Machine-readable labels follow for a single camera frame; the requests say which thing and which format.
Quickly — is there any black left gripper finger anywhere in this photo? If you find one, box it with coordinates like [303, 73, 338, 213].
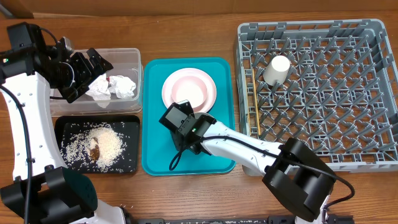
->
[67, 73, 108, 103]
[86, 48, 114, 75]

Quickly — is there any white tissue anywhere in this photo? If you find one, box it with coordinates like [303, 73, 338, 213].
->
[85, 74, 142, 111]

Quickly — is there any brown food piece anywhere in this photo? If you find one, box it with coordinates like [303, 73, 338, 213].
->
[89, 137, 100, 162]

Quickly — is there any white cup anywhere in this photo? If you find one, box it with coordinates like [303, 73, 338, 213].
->
[263, 55, 290, 86]

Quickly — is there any grey bowl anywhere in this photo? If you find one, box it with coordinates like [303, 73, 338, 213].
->
[194, 112, 215, 119]

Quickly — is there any white rice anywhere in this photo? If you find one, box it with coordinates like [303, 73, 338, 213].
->
[60, 122, 126, 172]

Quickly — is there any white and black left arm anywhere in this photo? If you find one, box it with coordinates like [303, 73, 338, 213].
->
[1, 46, 131, 223]

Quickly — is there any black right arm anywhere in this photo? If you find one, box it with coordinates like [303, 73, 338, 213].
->
[159, 100, 335, 222]

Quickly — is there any clear plastic bin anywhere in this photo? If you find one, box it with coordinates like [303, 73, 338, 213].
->
[50, 48, 144, 116]

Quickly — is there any large white plate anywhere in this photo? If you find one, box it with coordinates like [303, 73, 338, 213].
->
[162, 68, 217, 113]

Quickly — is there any small pink plate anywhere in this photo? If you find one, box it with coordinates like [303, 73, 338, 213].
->
[172, 76, 208, 112]

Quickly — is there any teal plastic tray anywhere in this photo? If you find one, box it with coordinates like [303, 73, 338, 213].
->
[141, 57, 236, 176]

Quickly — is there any black tray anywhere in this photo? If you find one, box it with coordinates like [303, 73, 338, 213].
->
[55, 114, 140, 174]

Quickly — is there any grey dish rack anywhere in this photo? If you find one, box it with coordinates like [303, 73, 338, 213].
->
[235, 19, 397, 172]

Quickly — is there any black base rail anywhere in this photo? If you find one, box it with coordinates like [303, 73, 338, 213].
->
[133, 214, 355, 224]

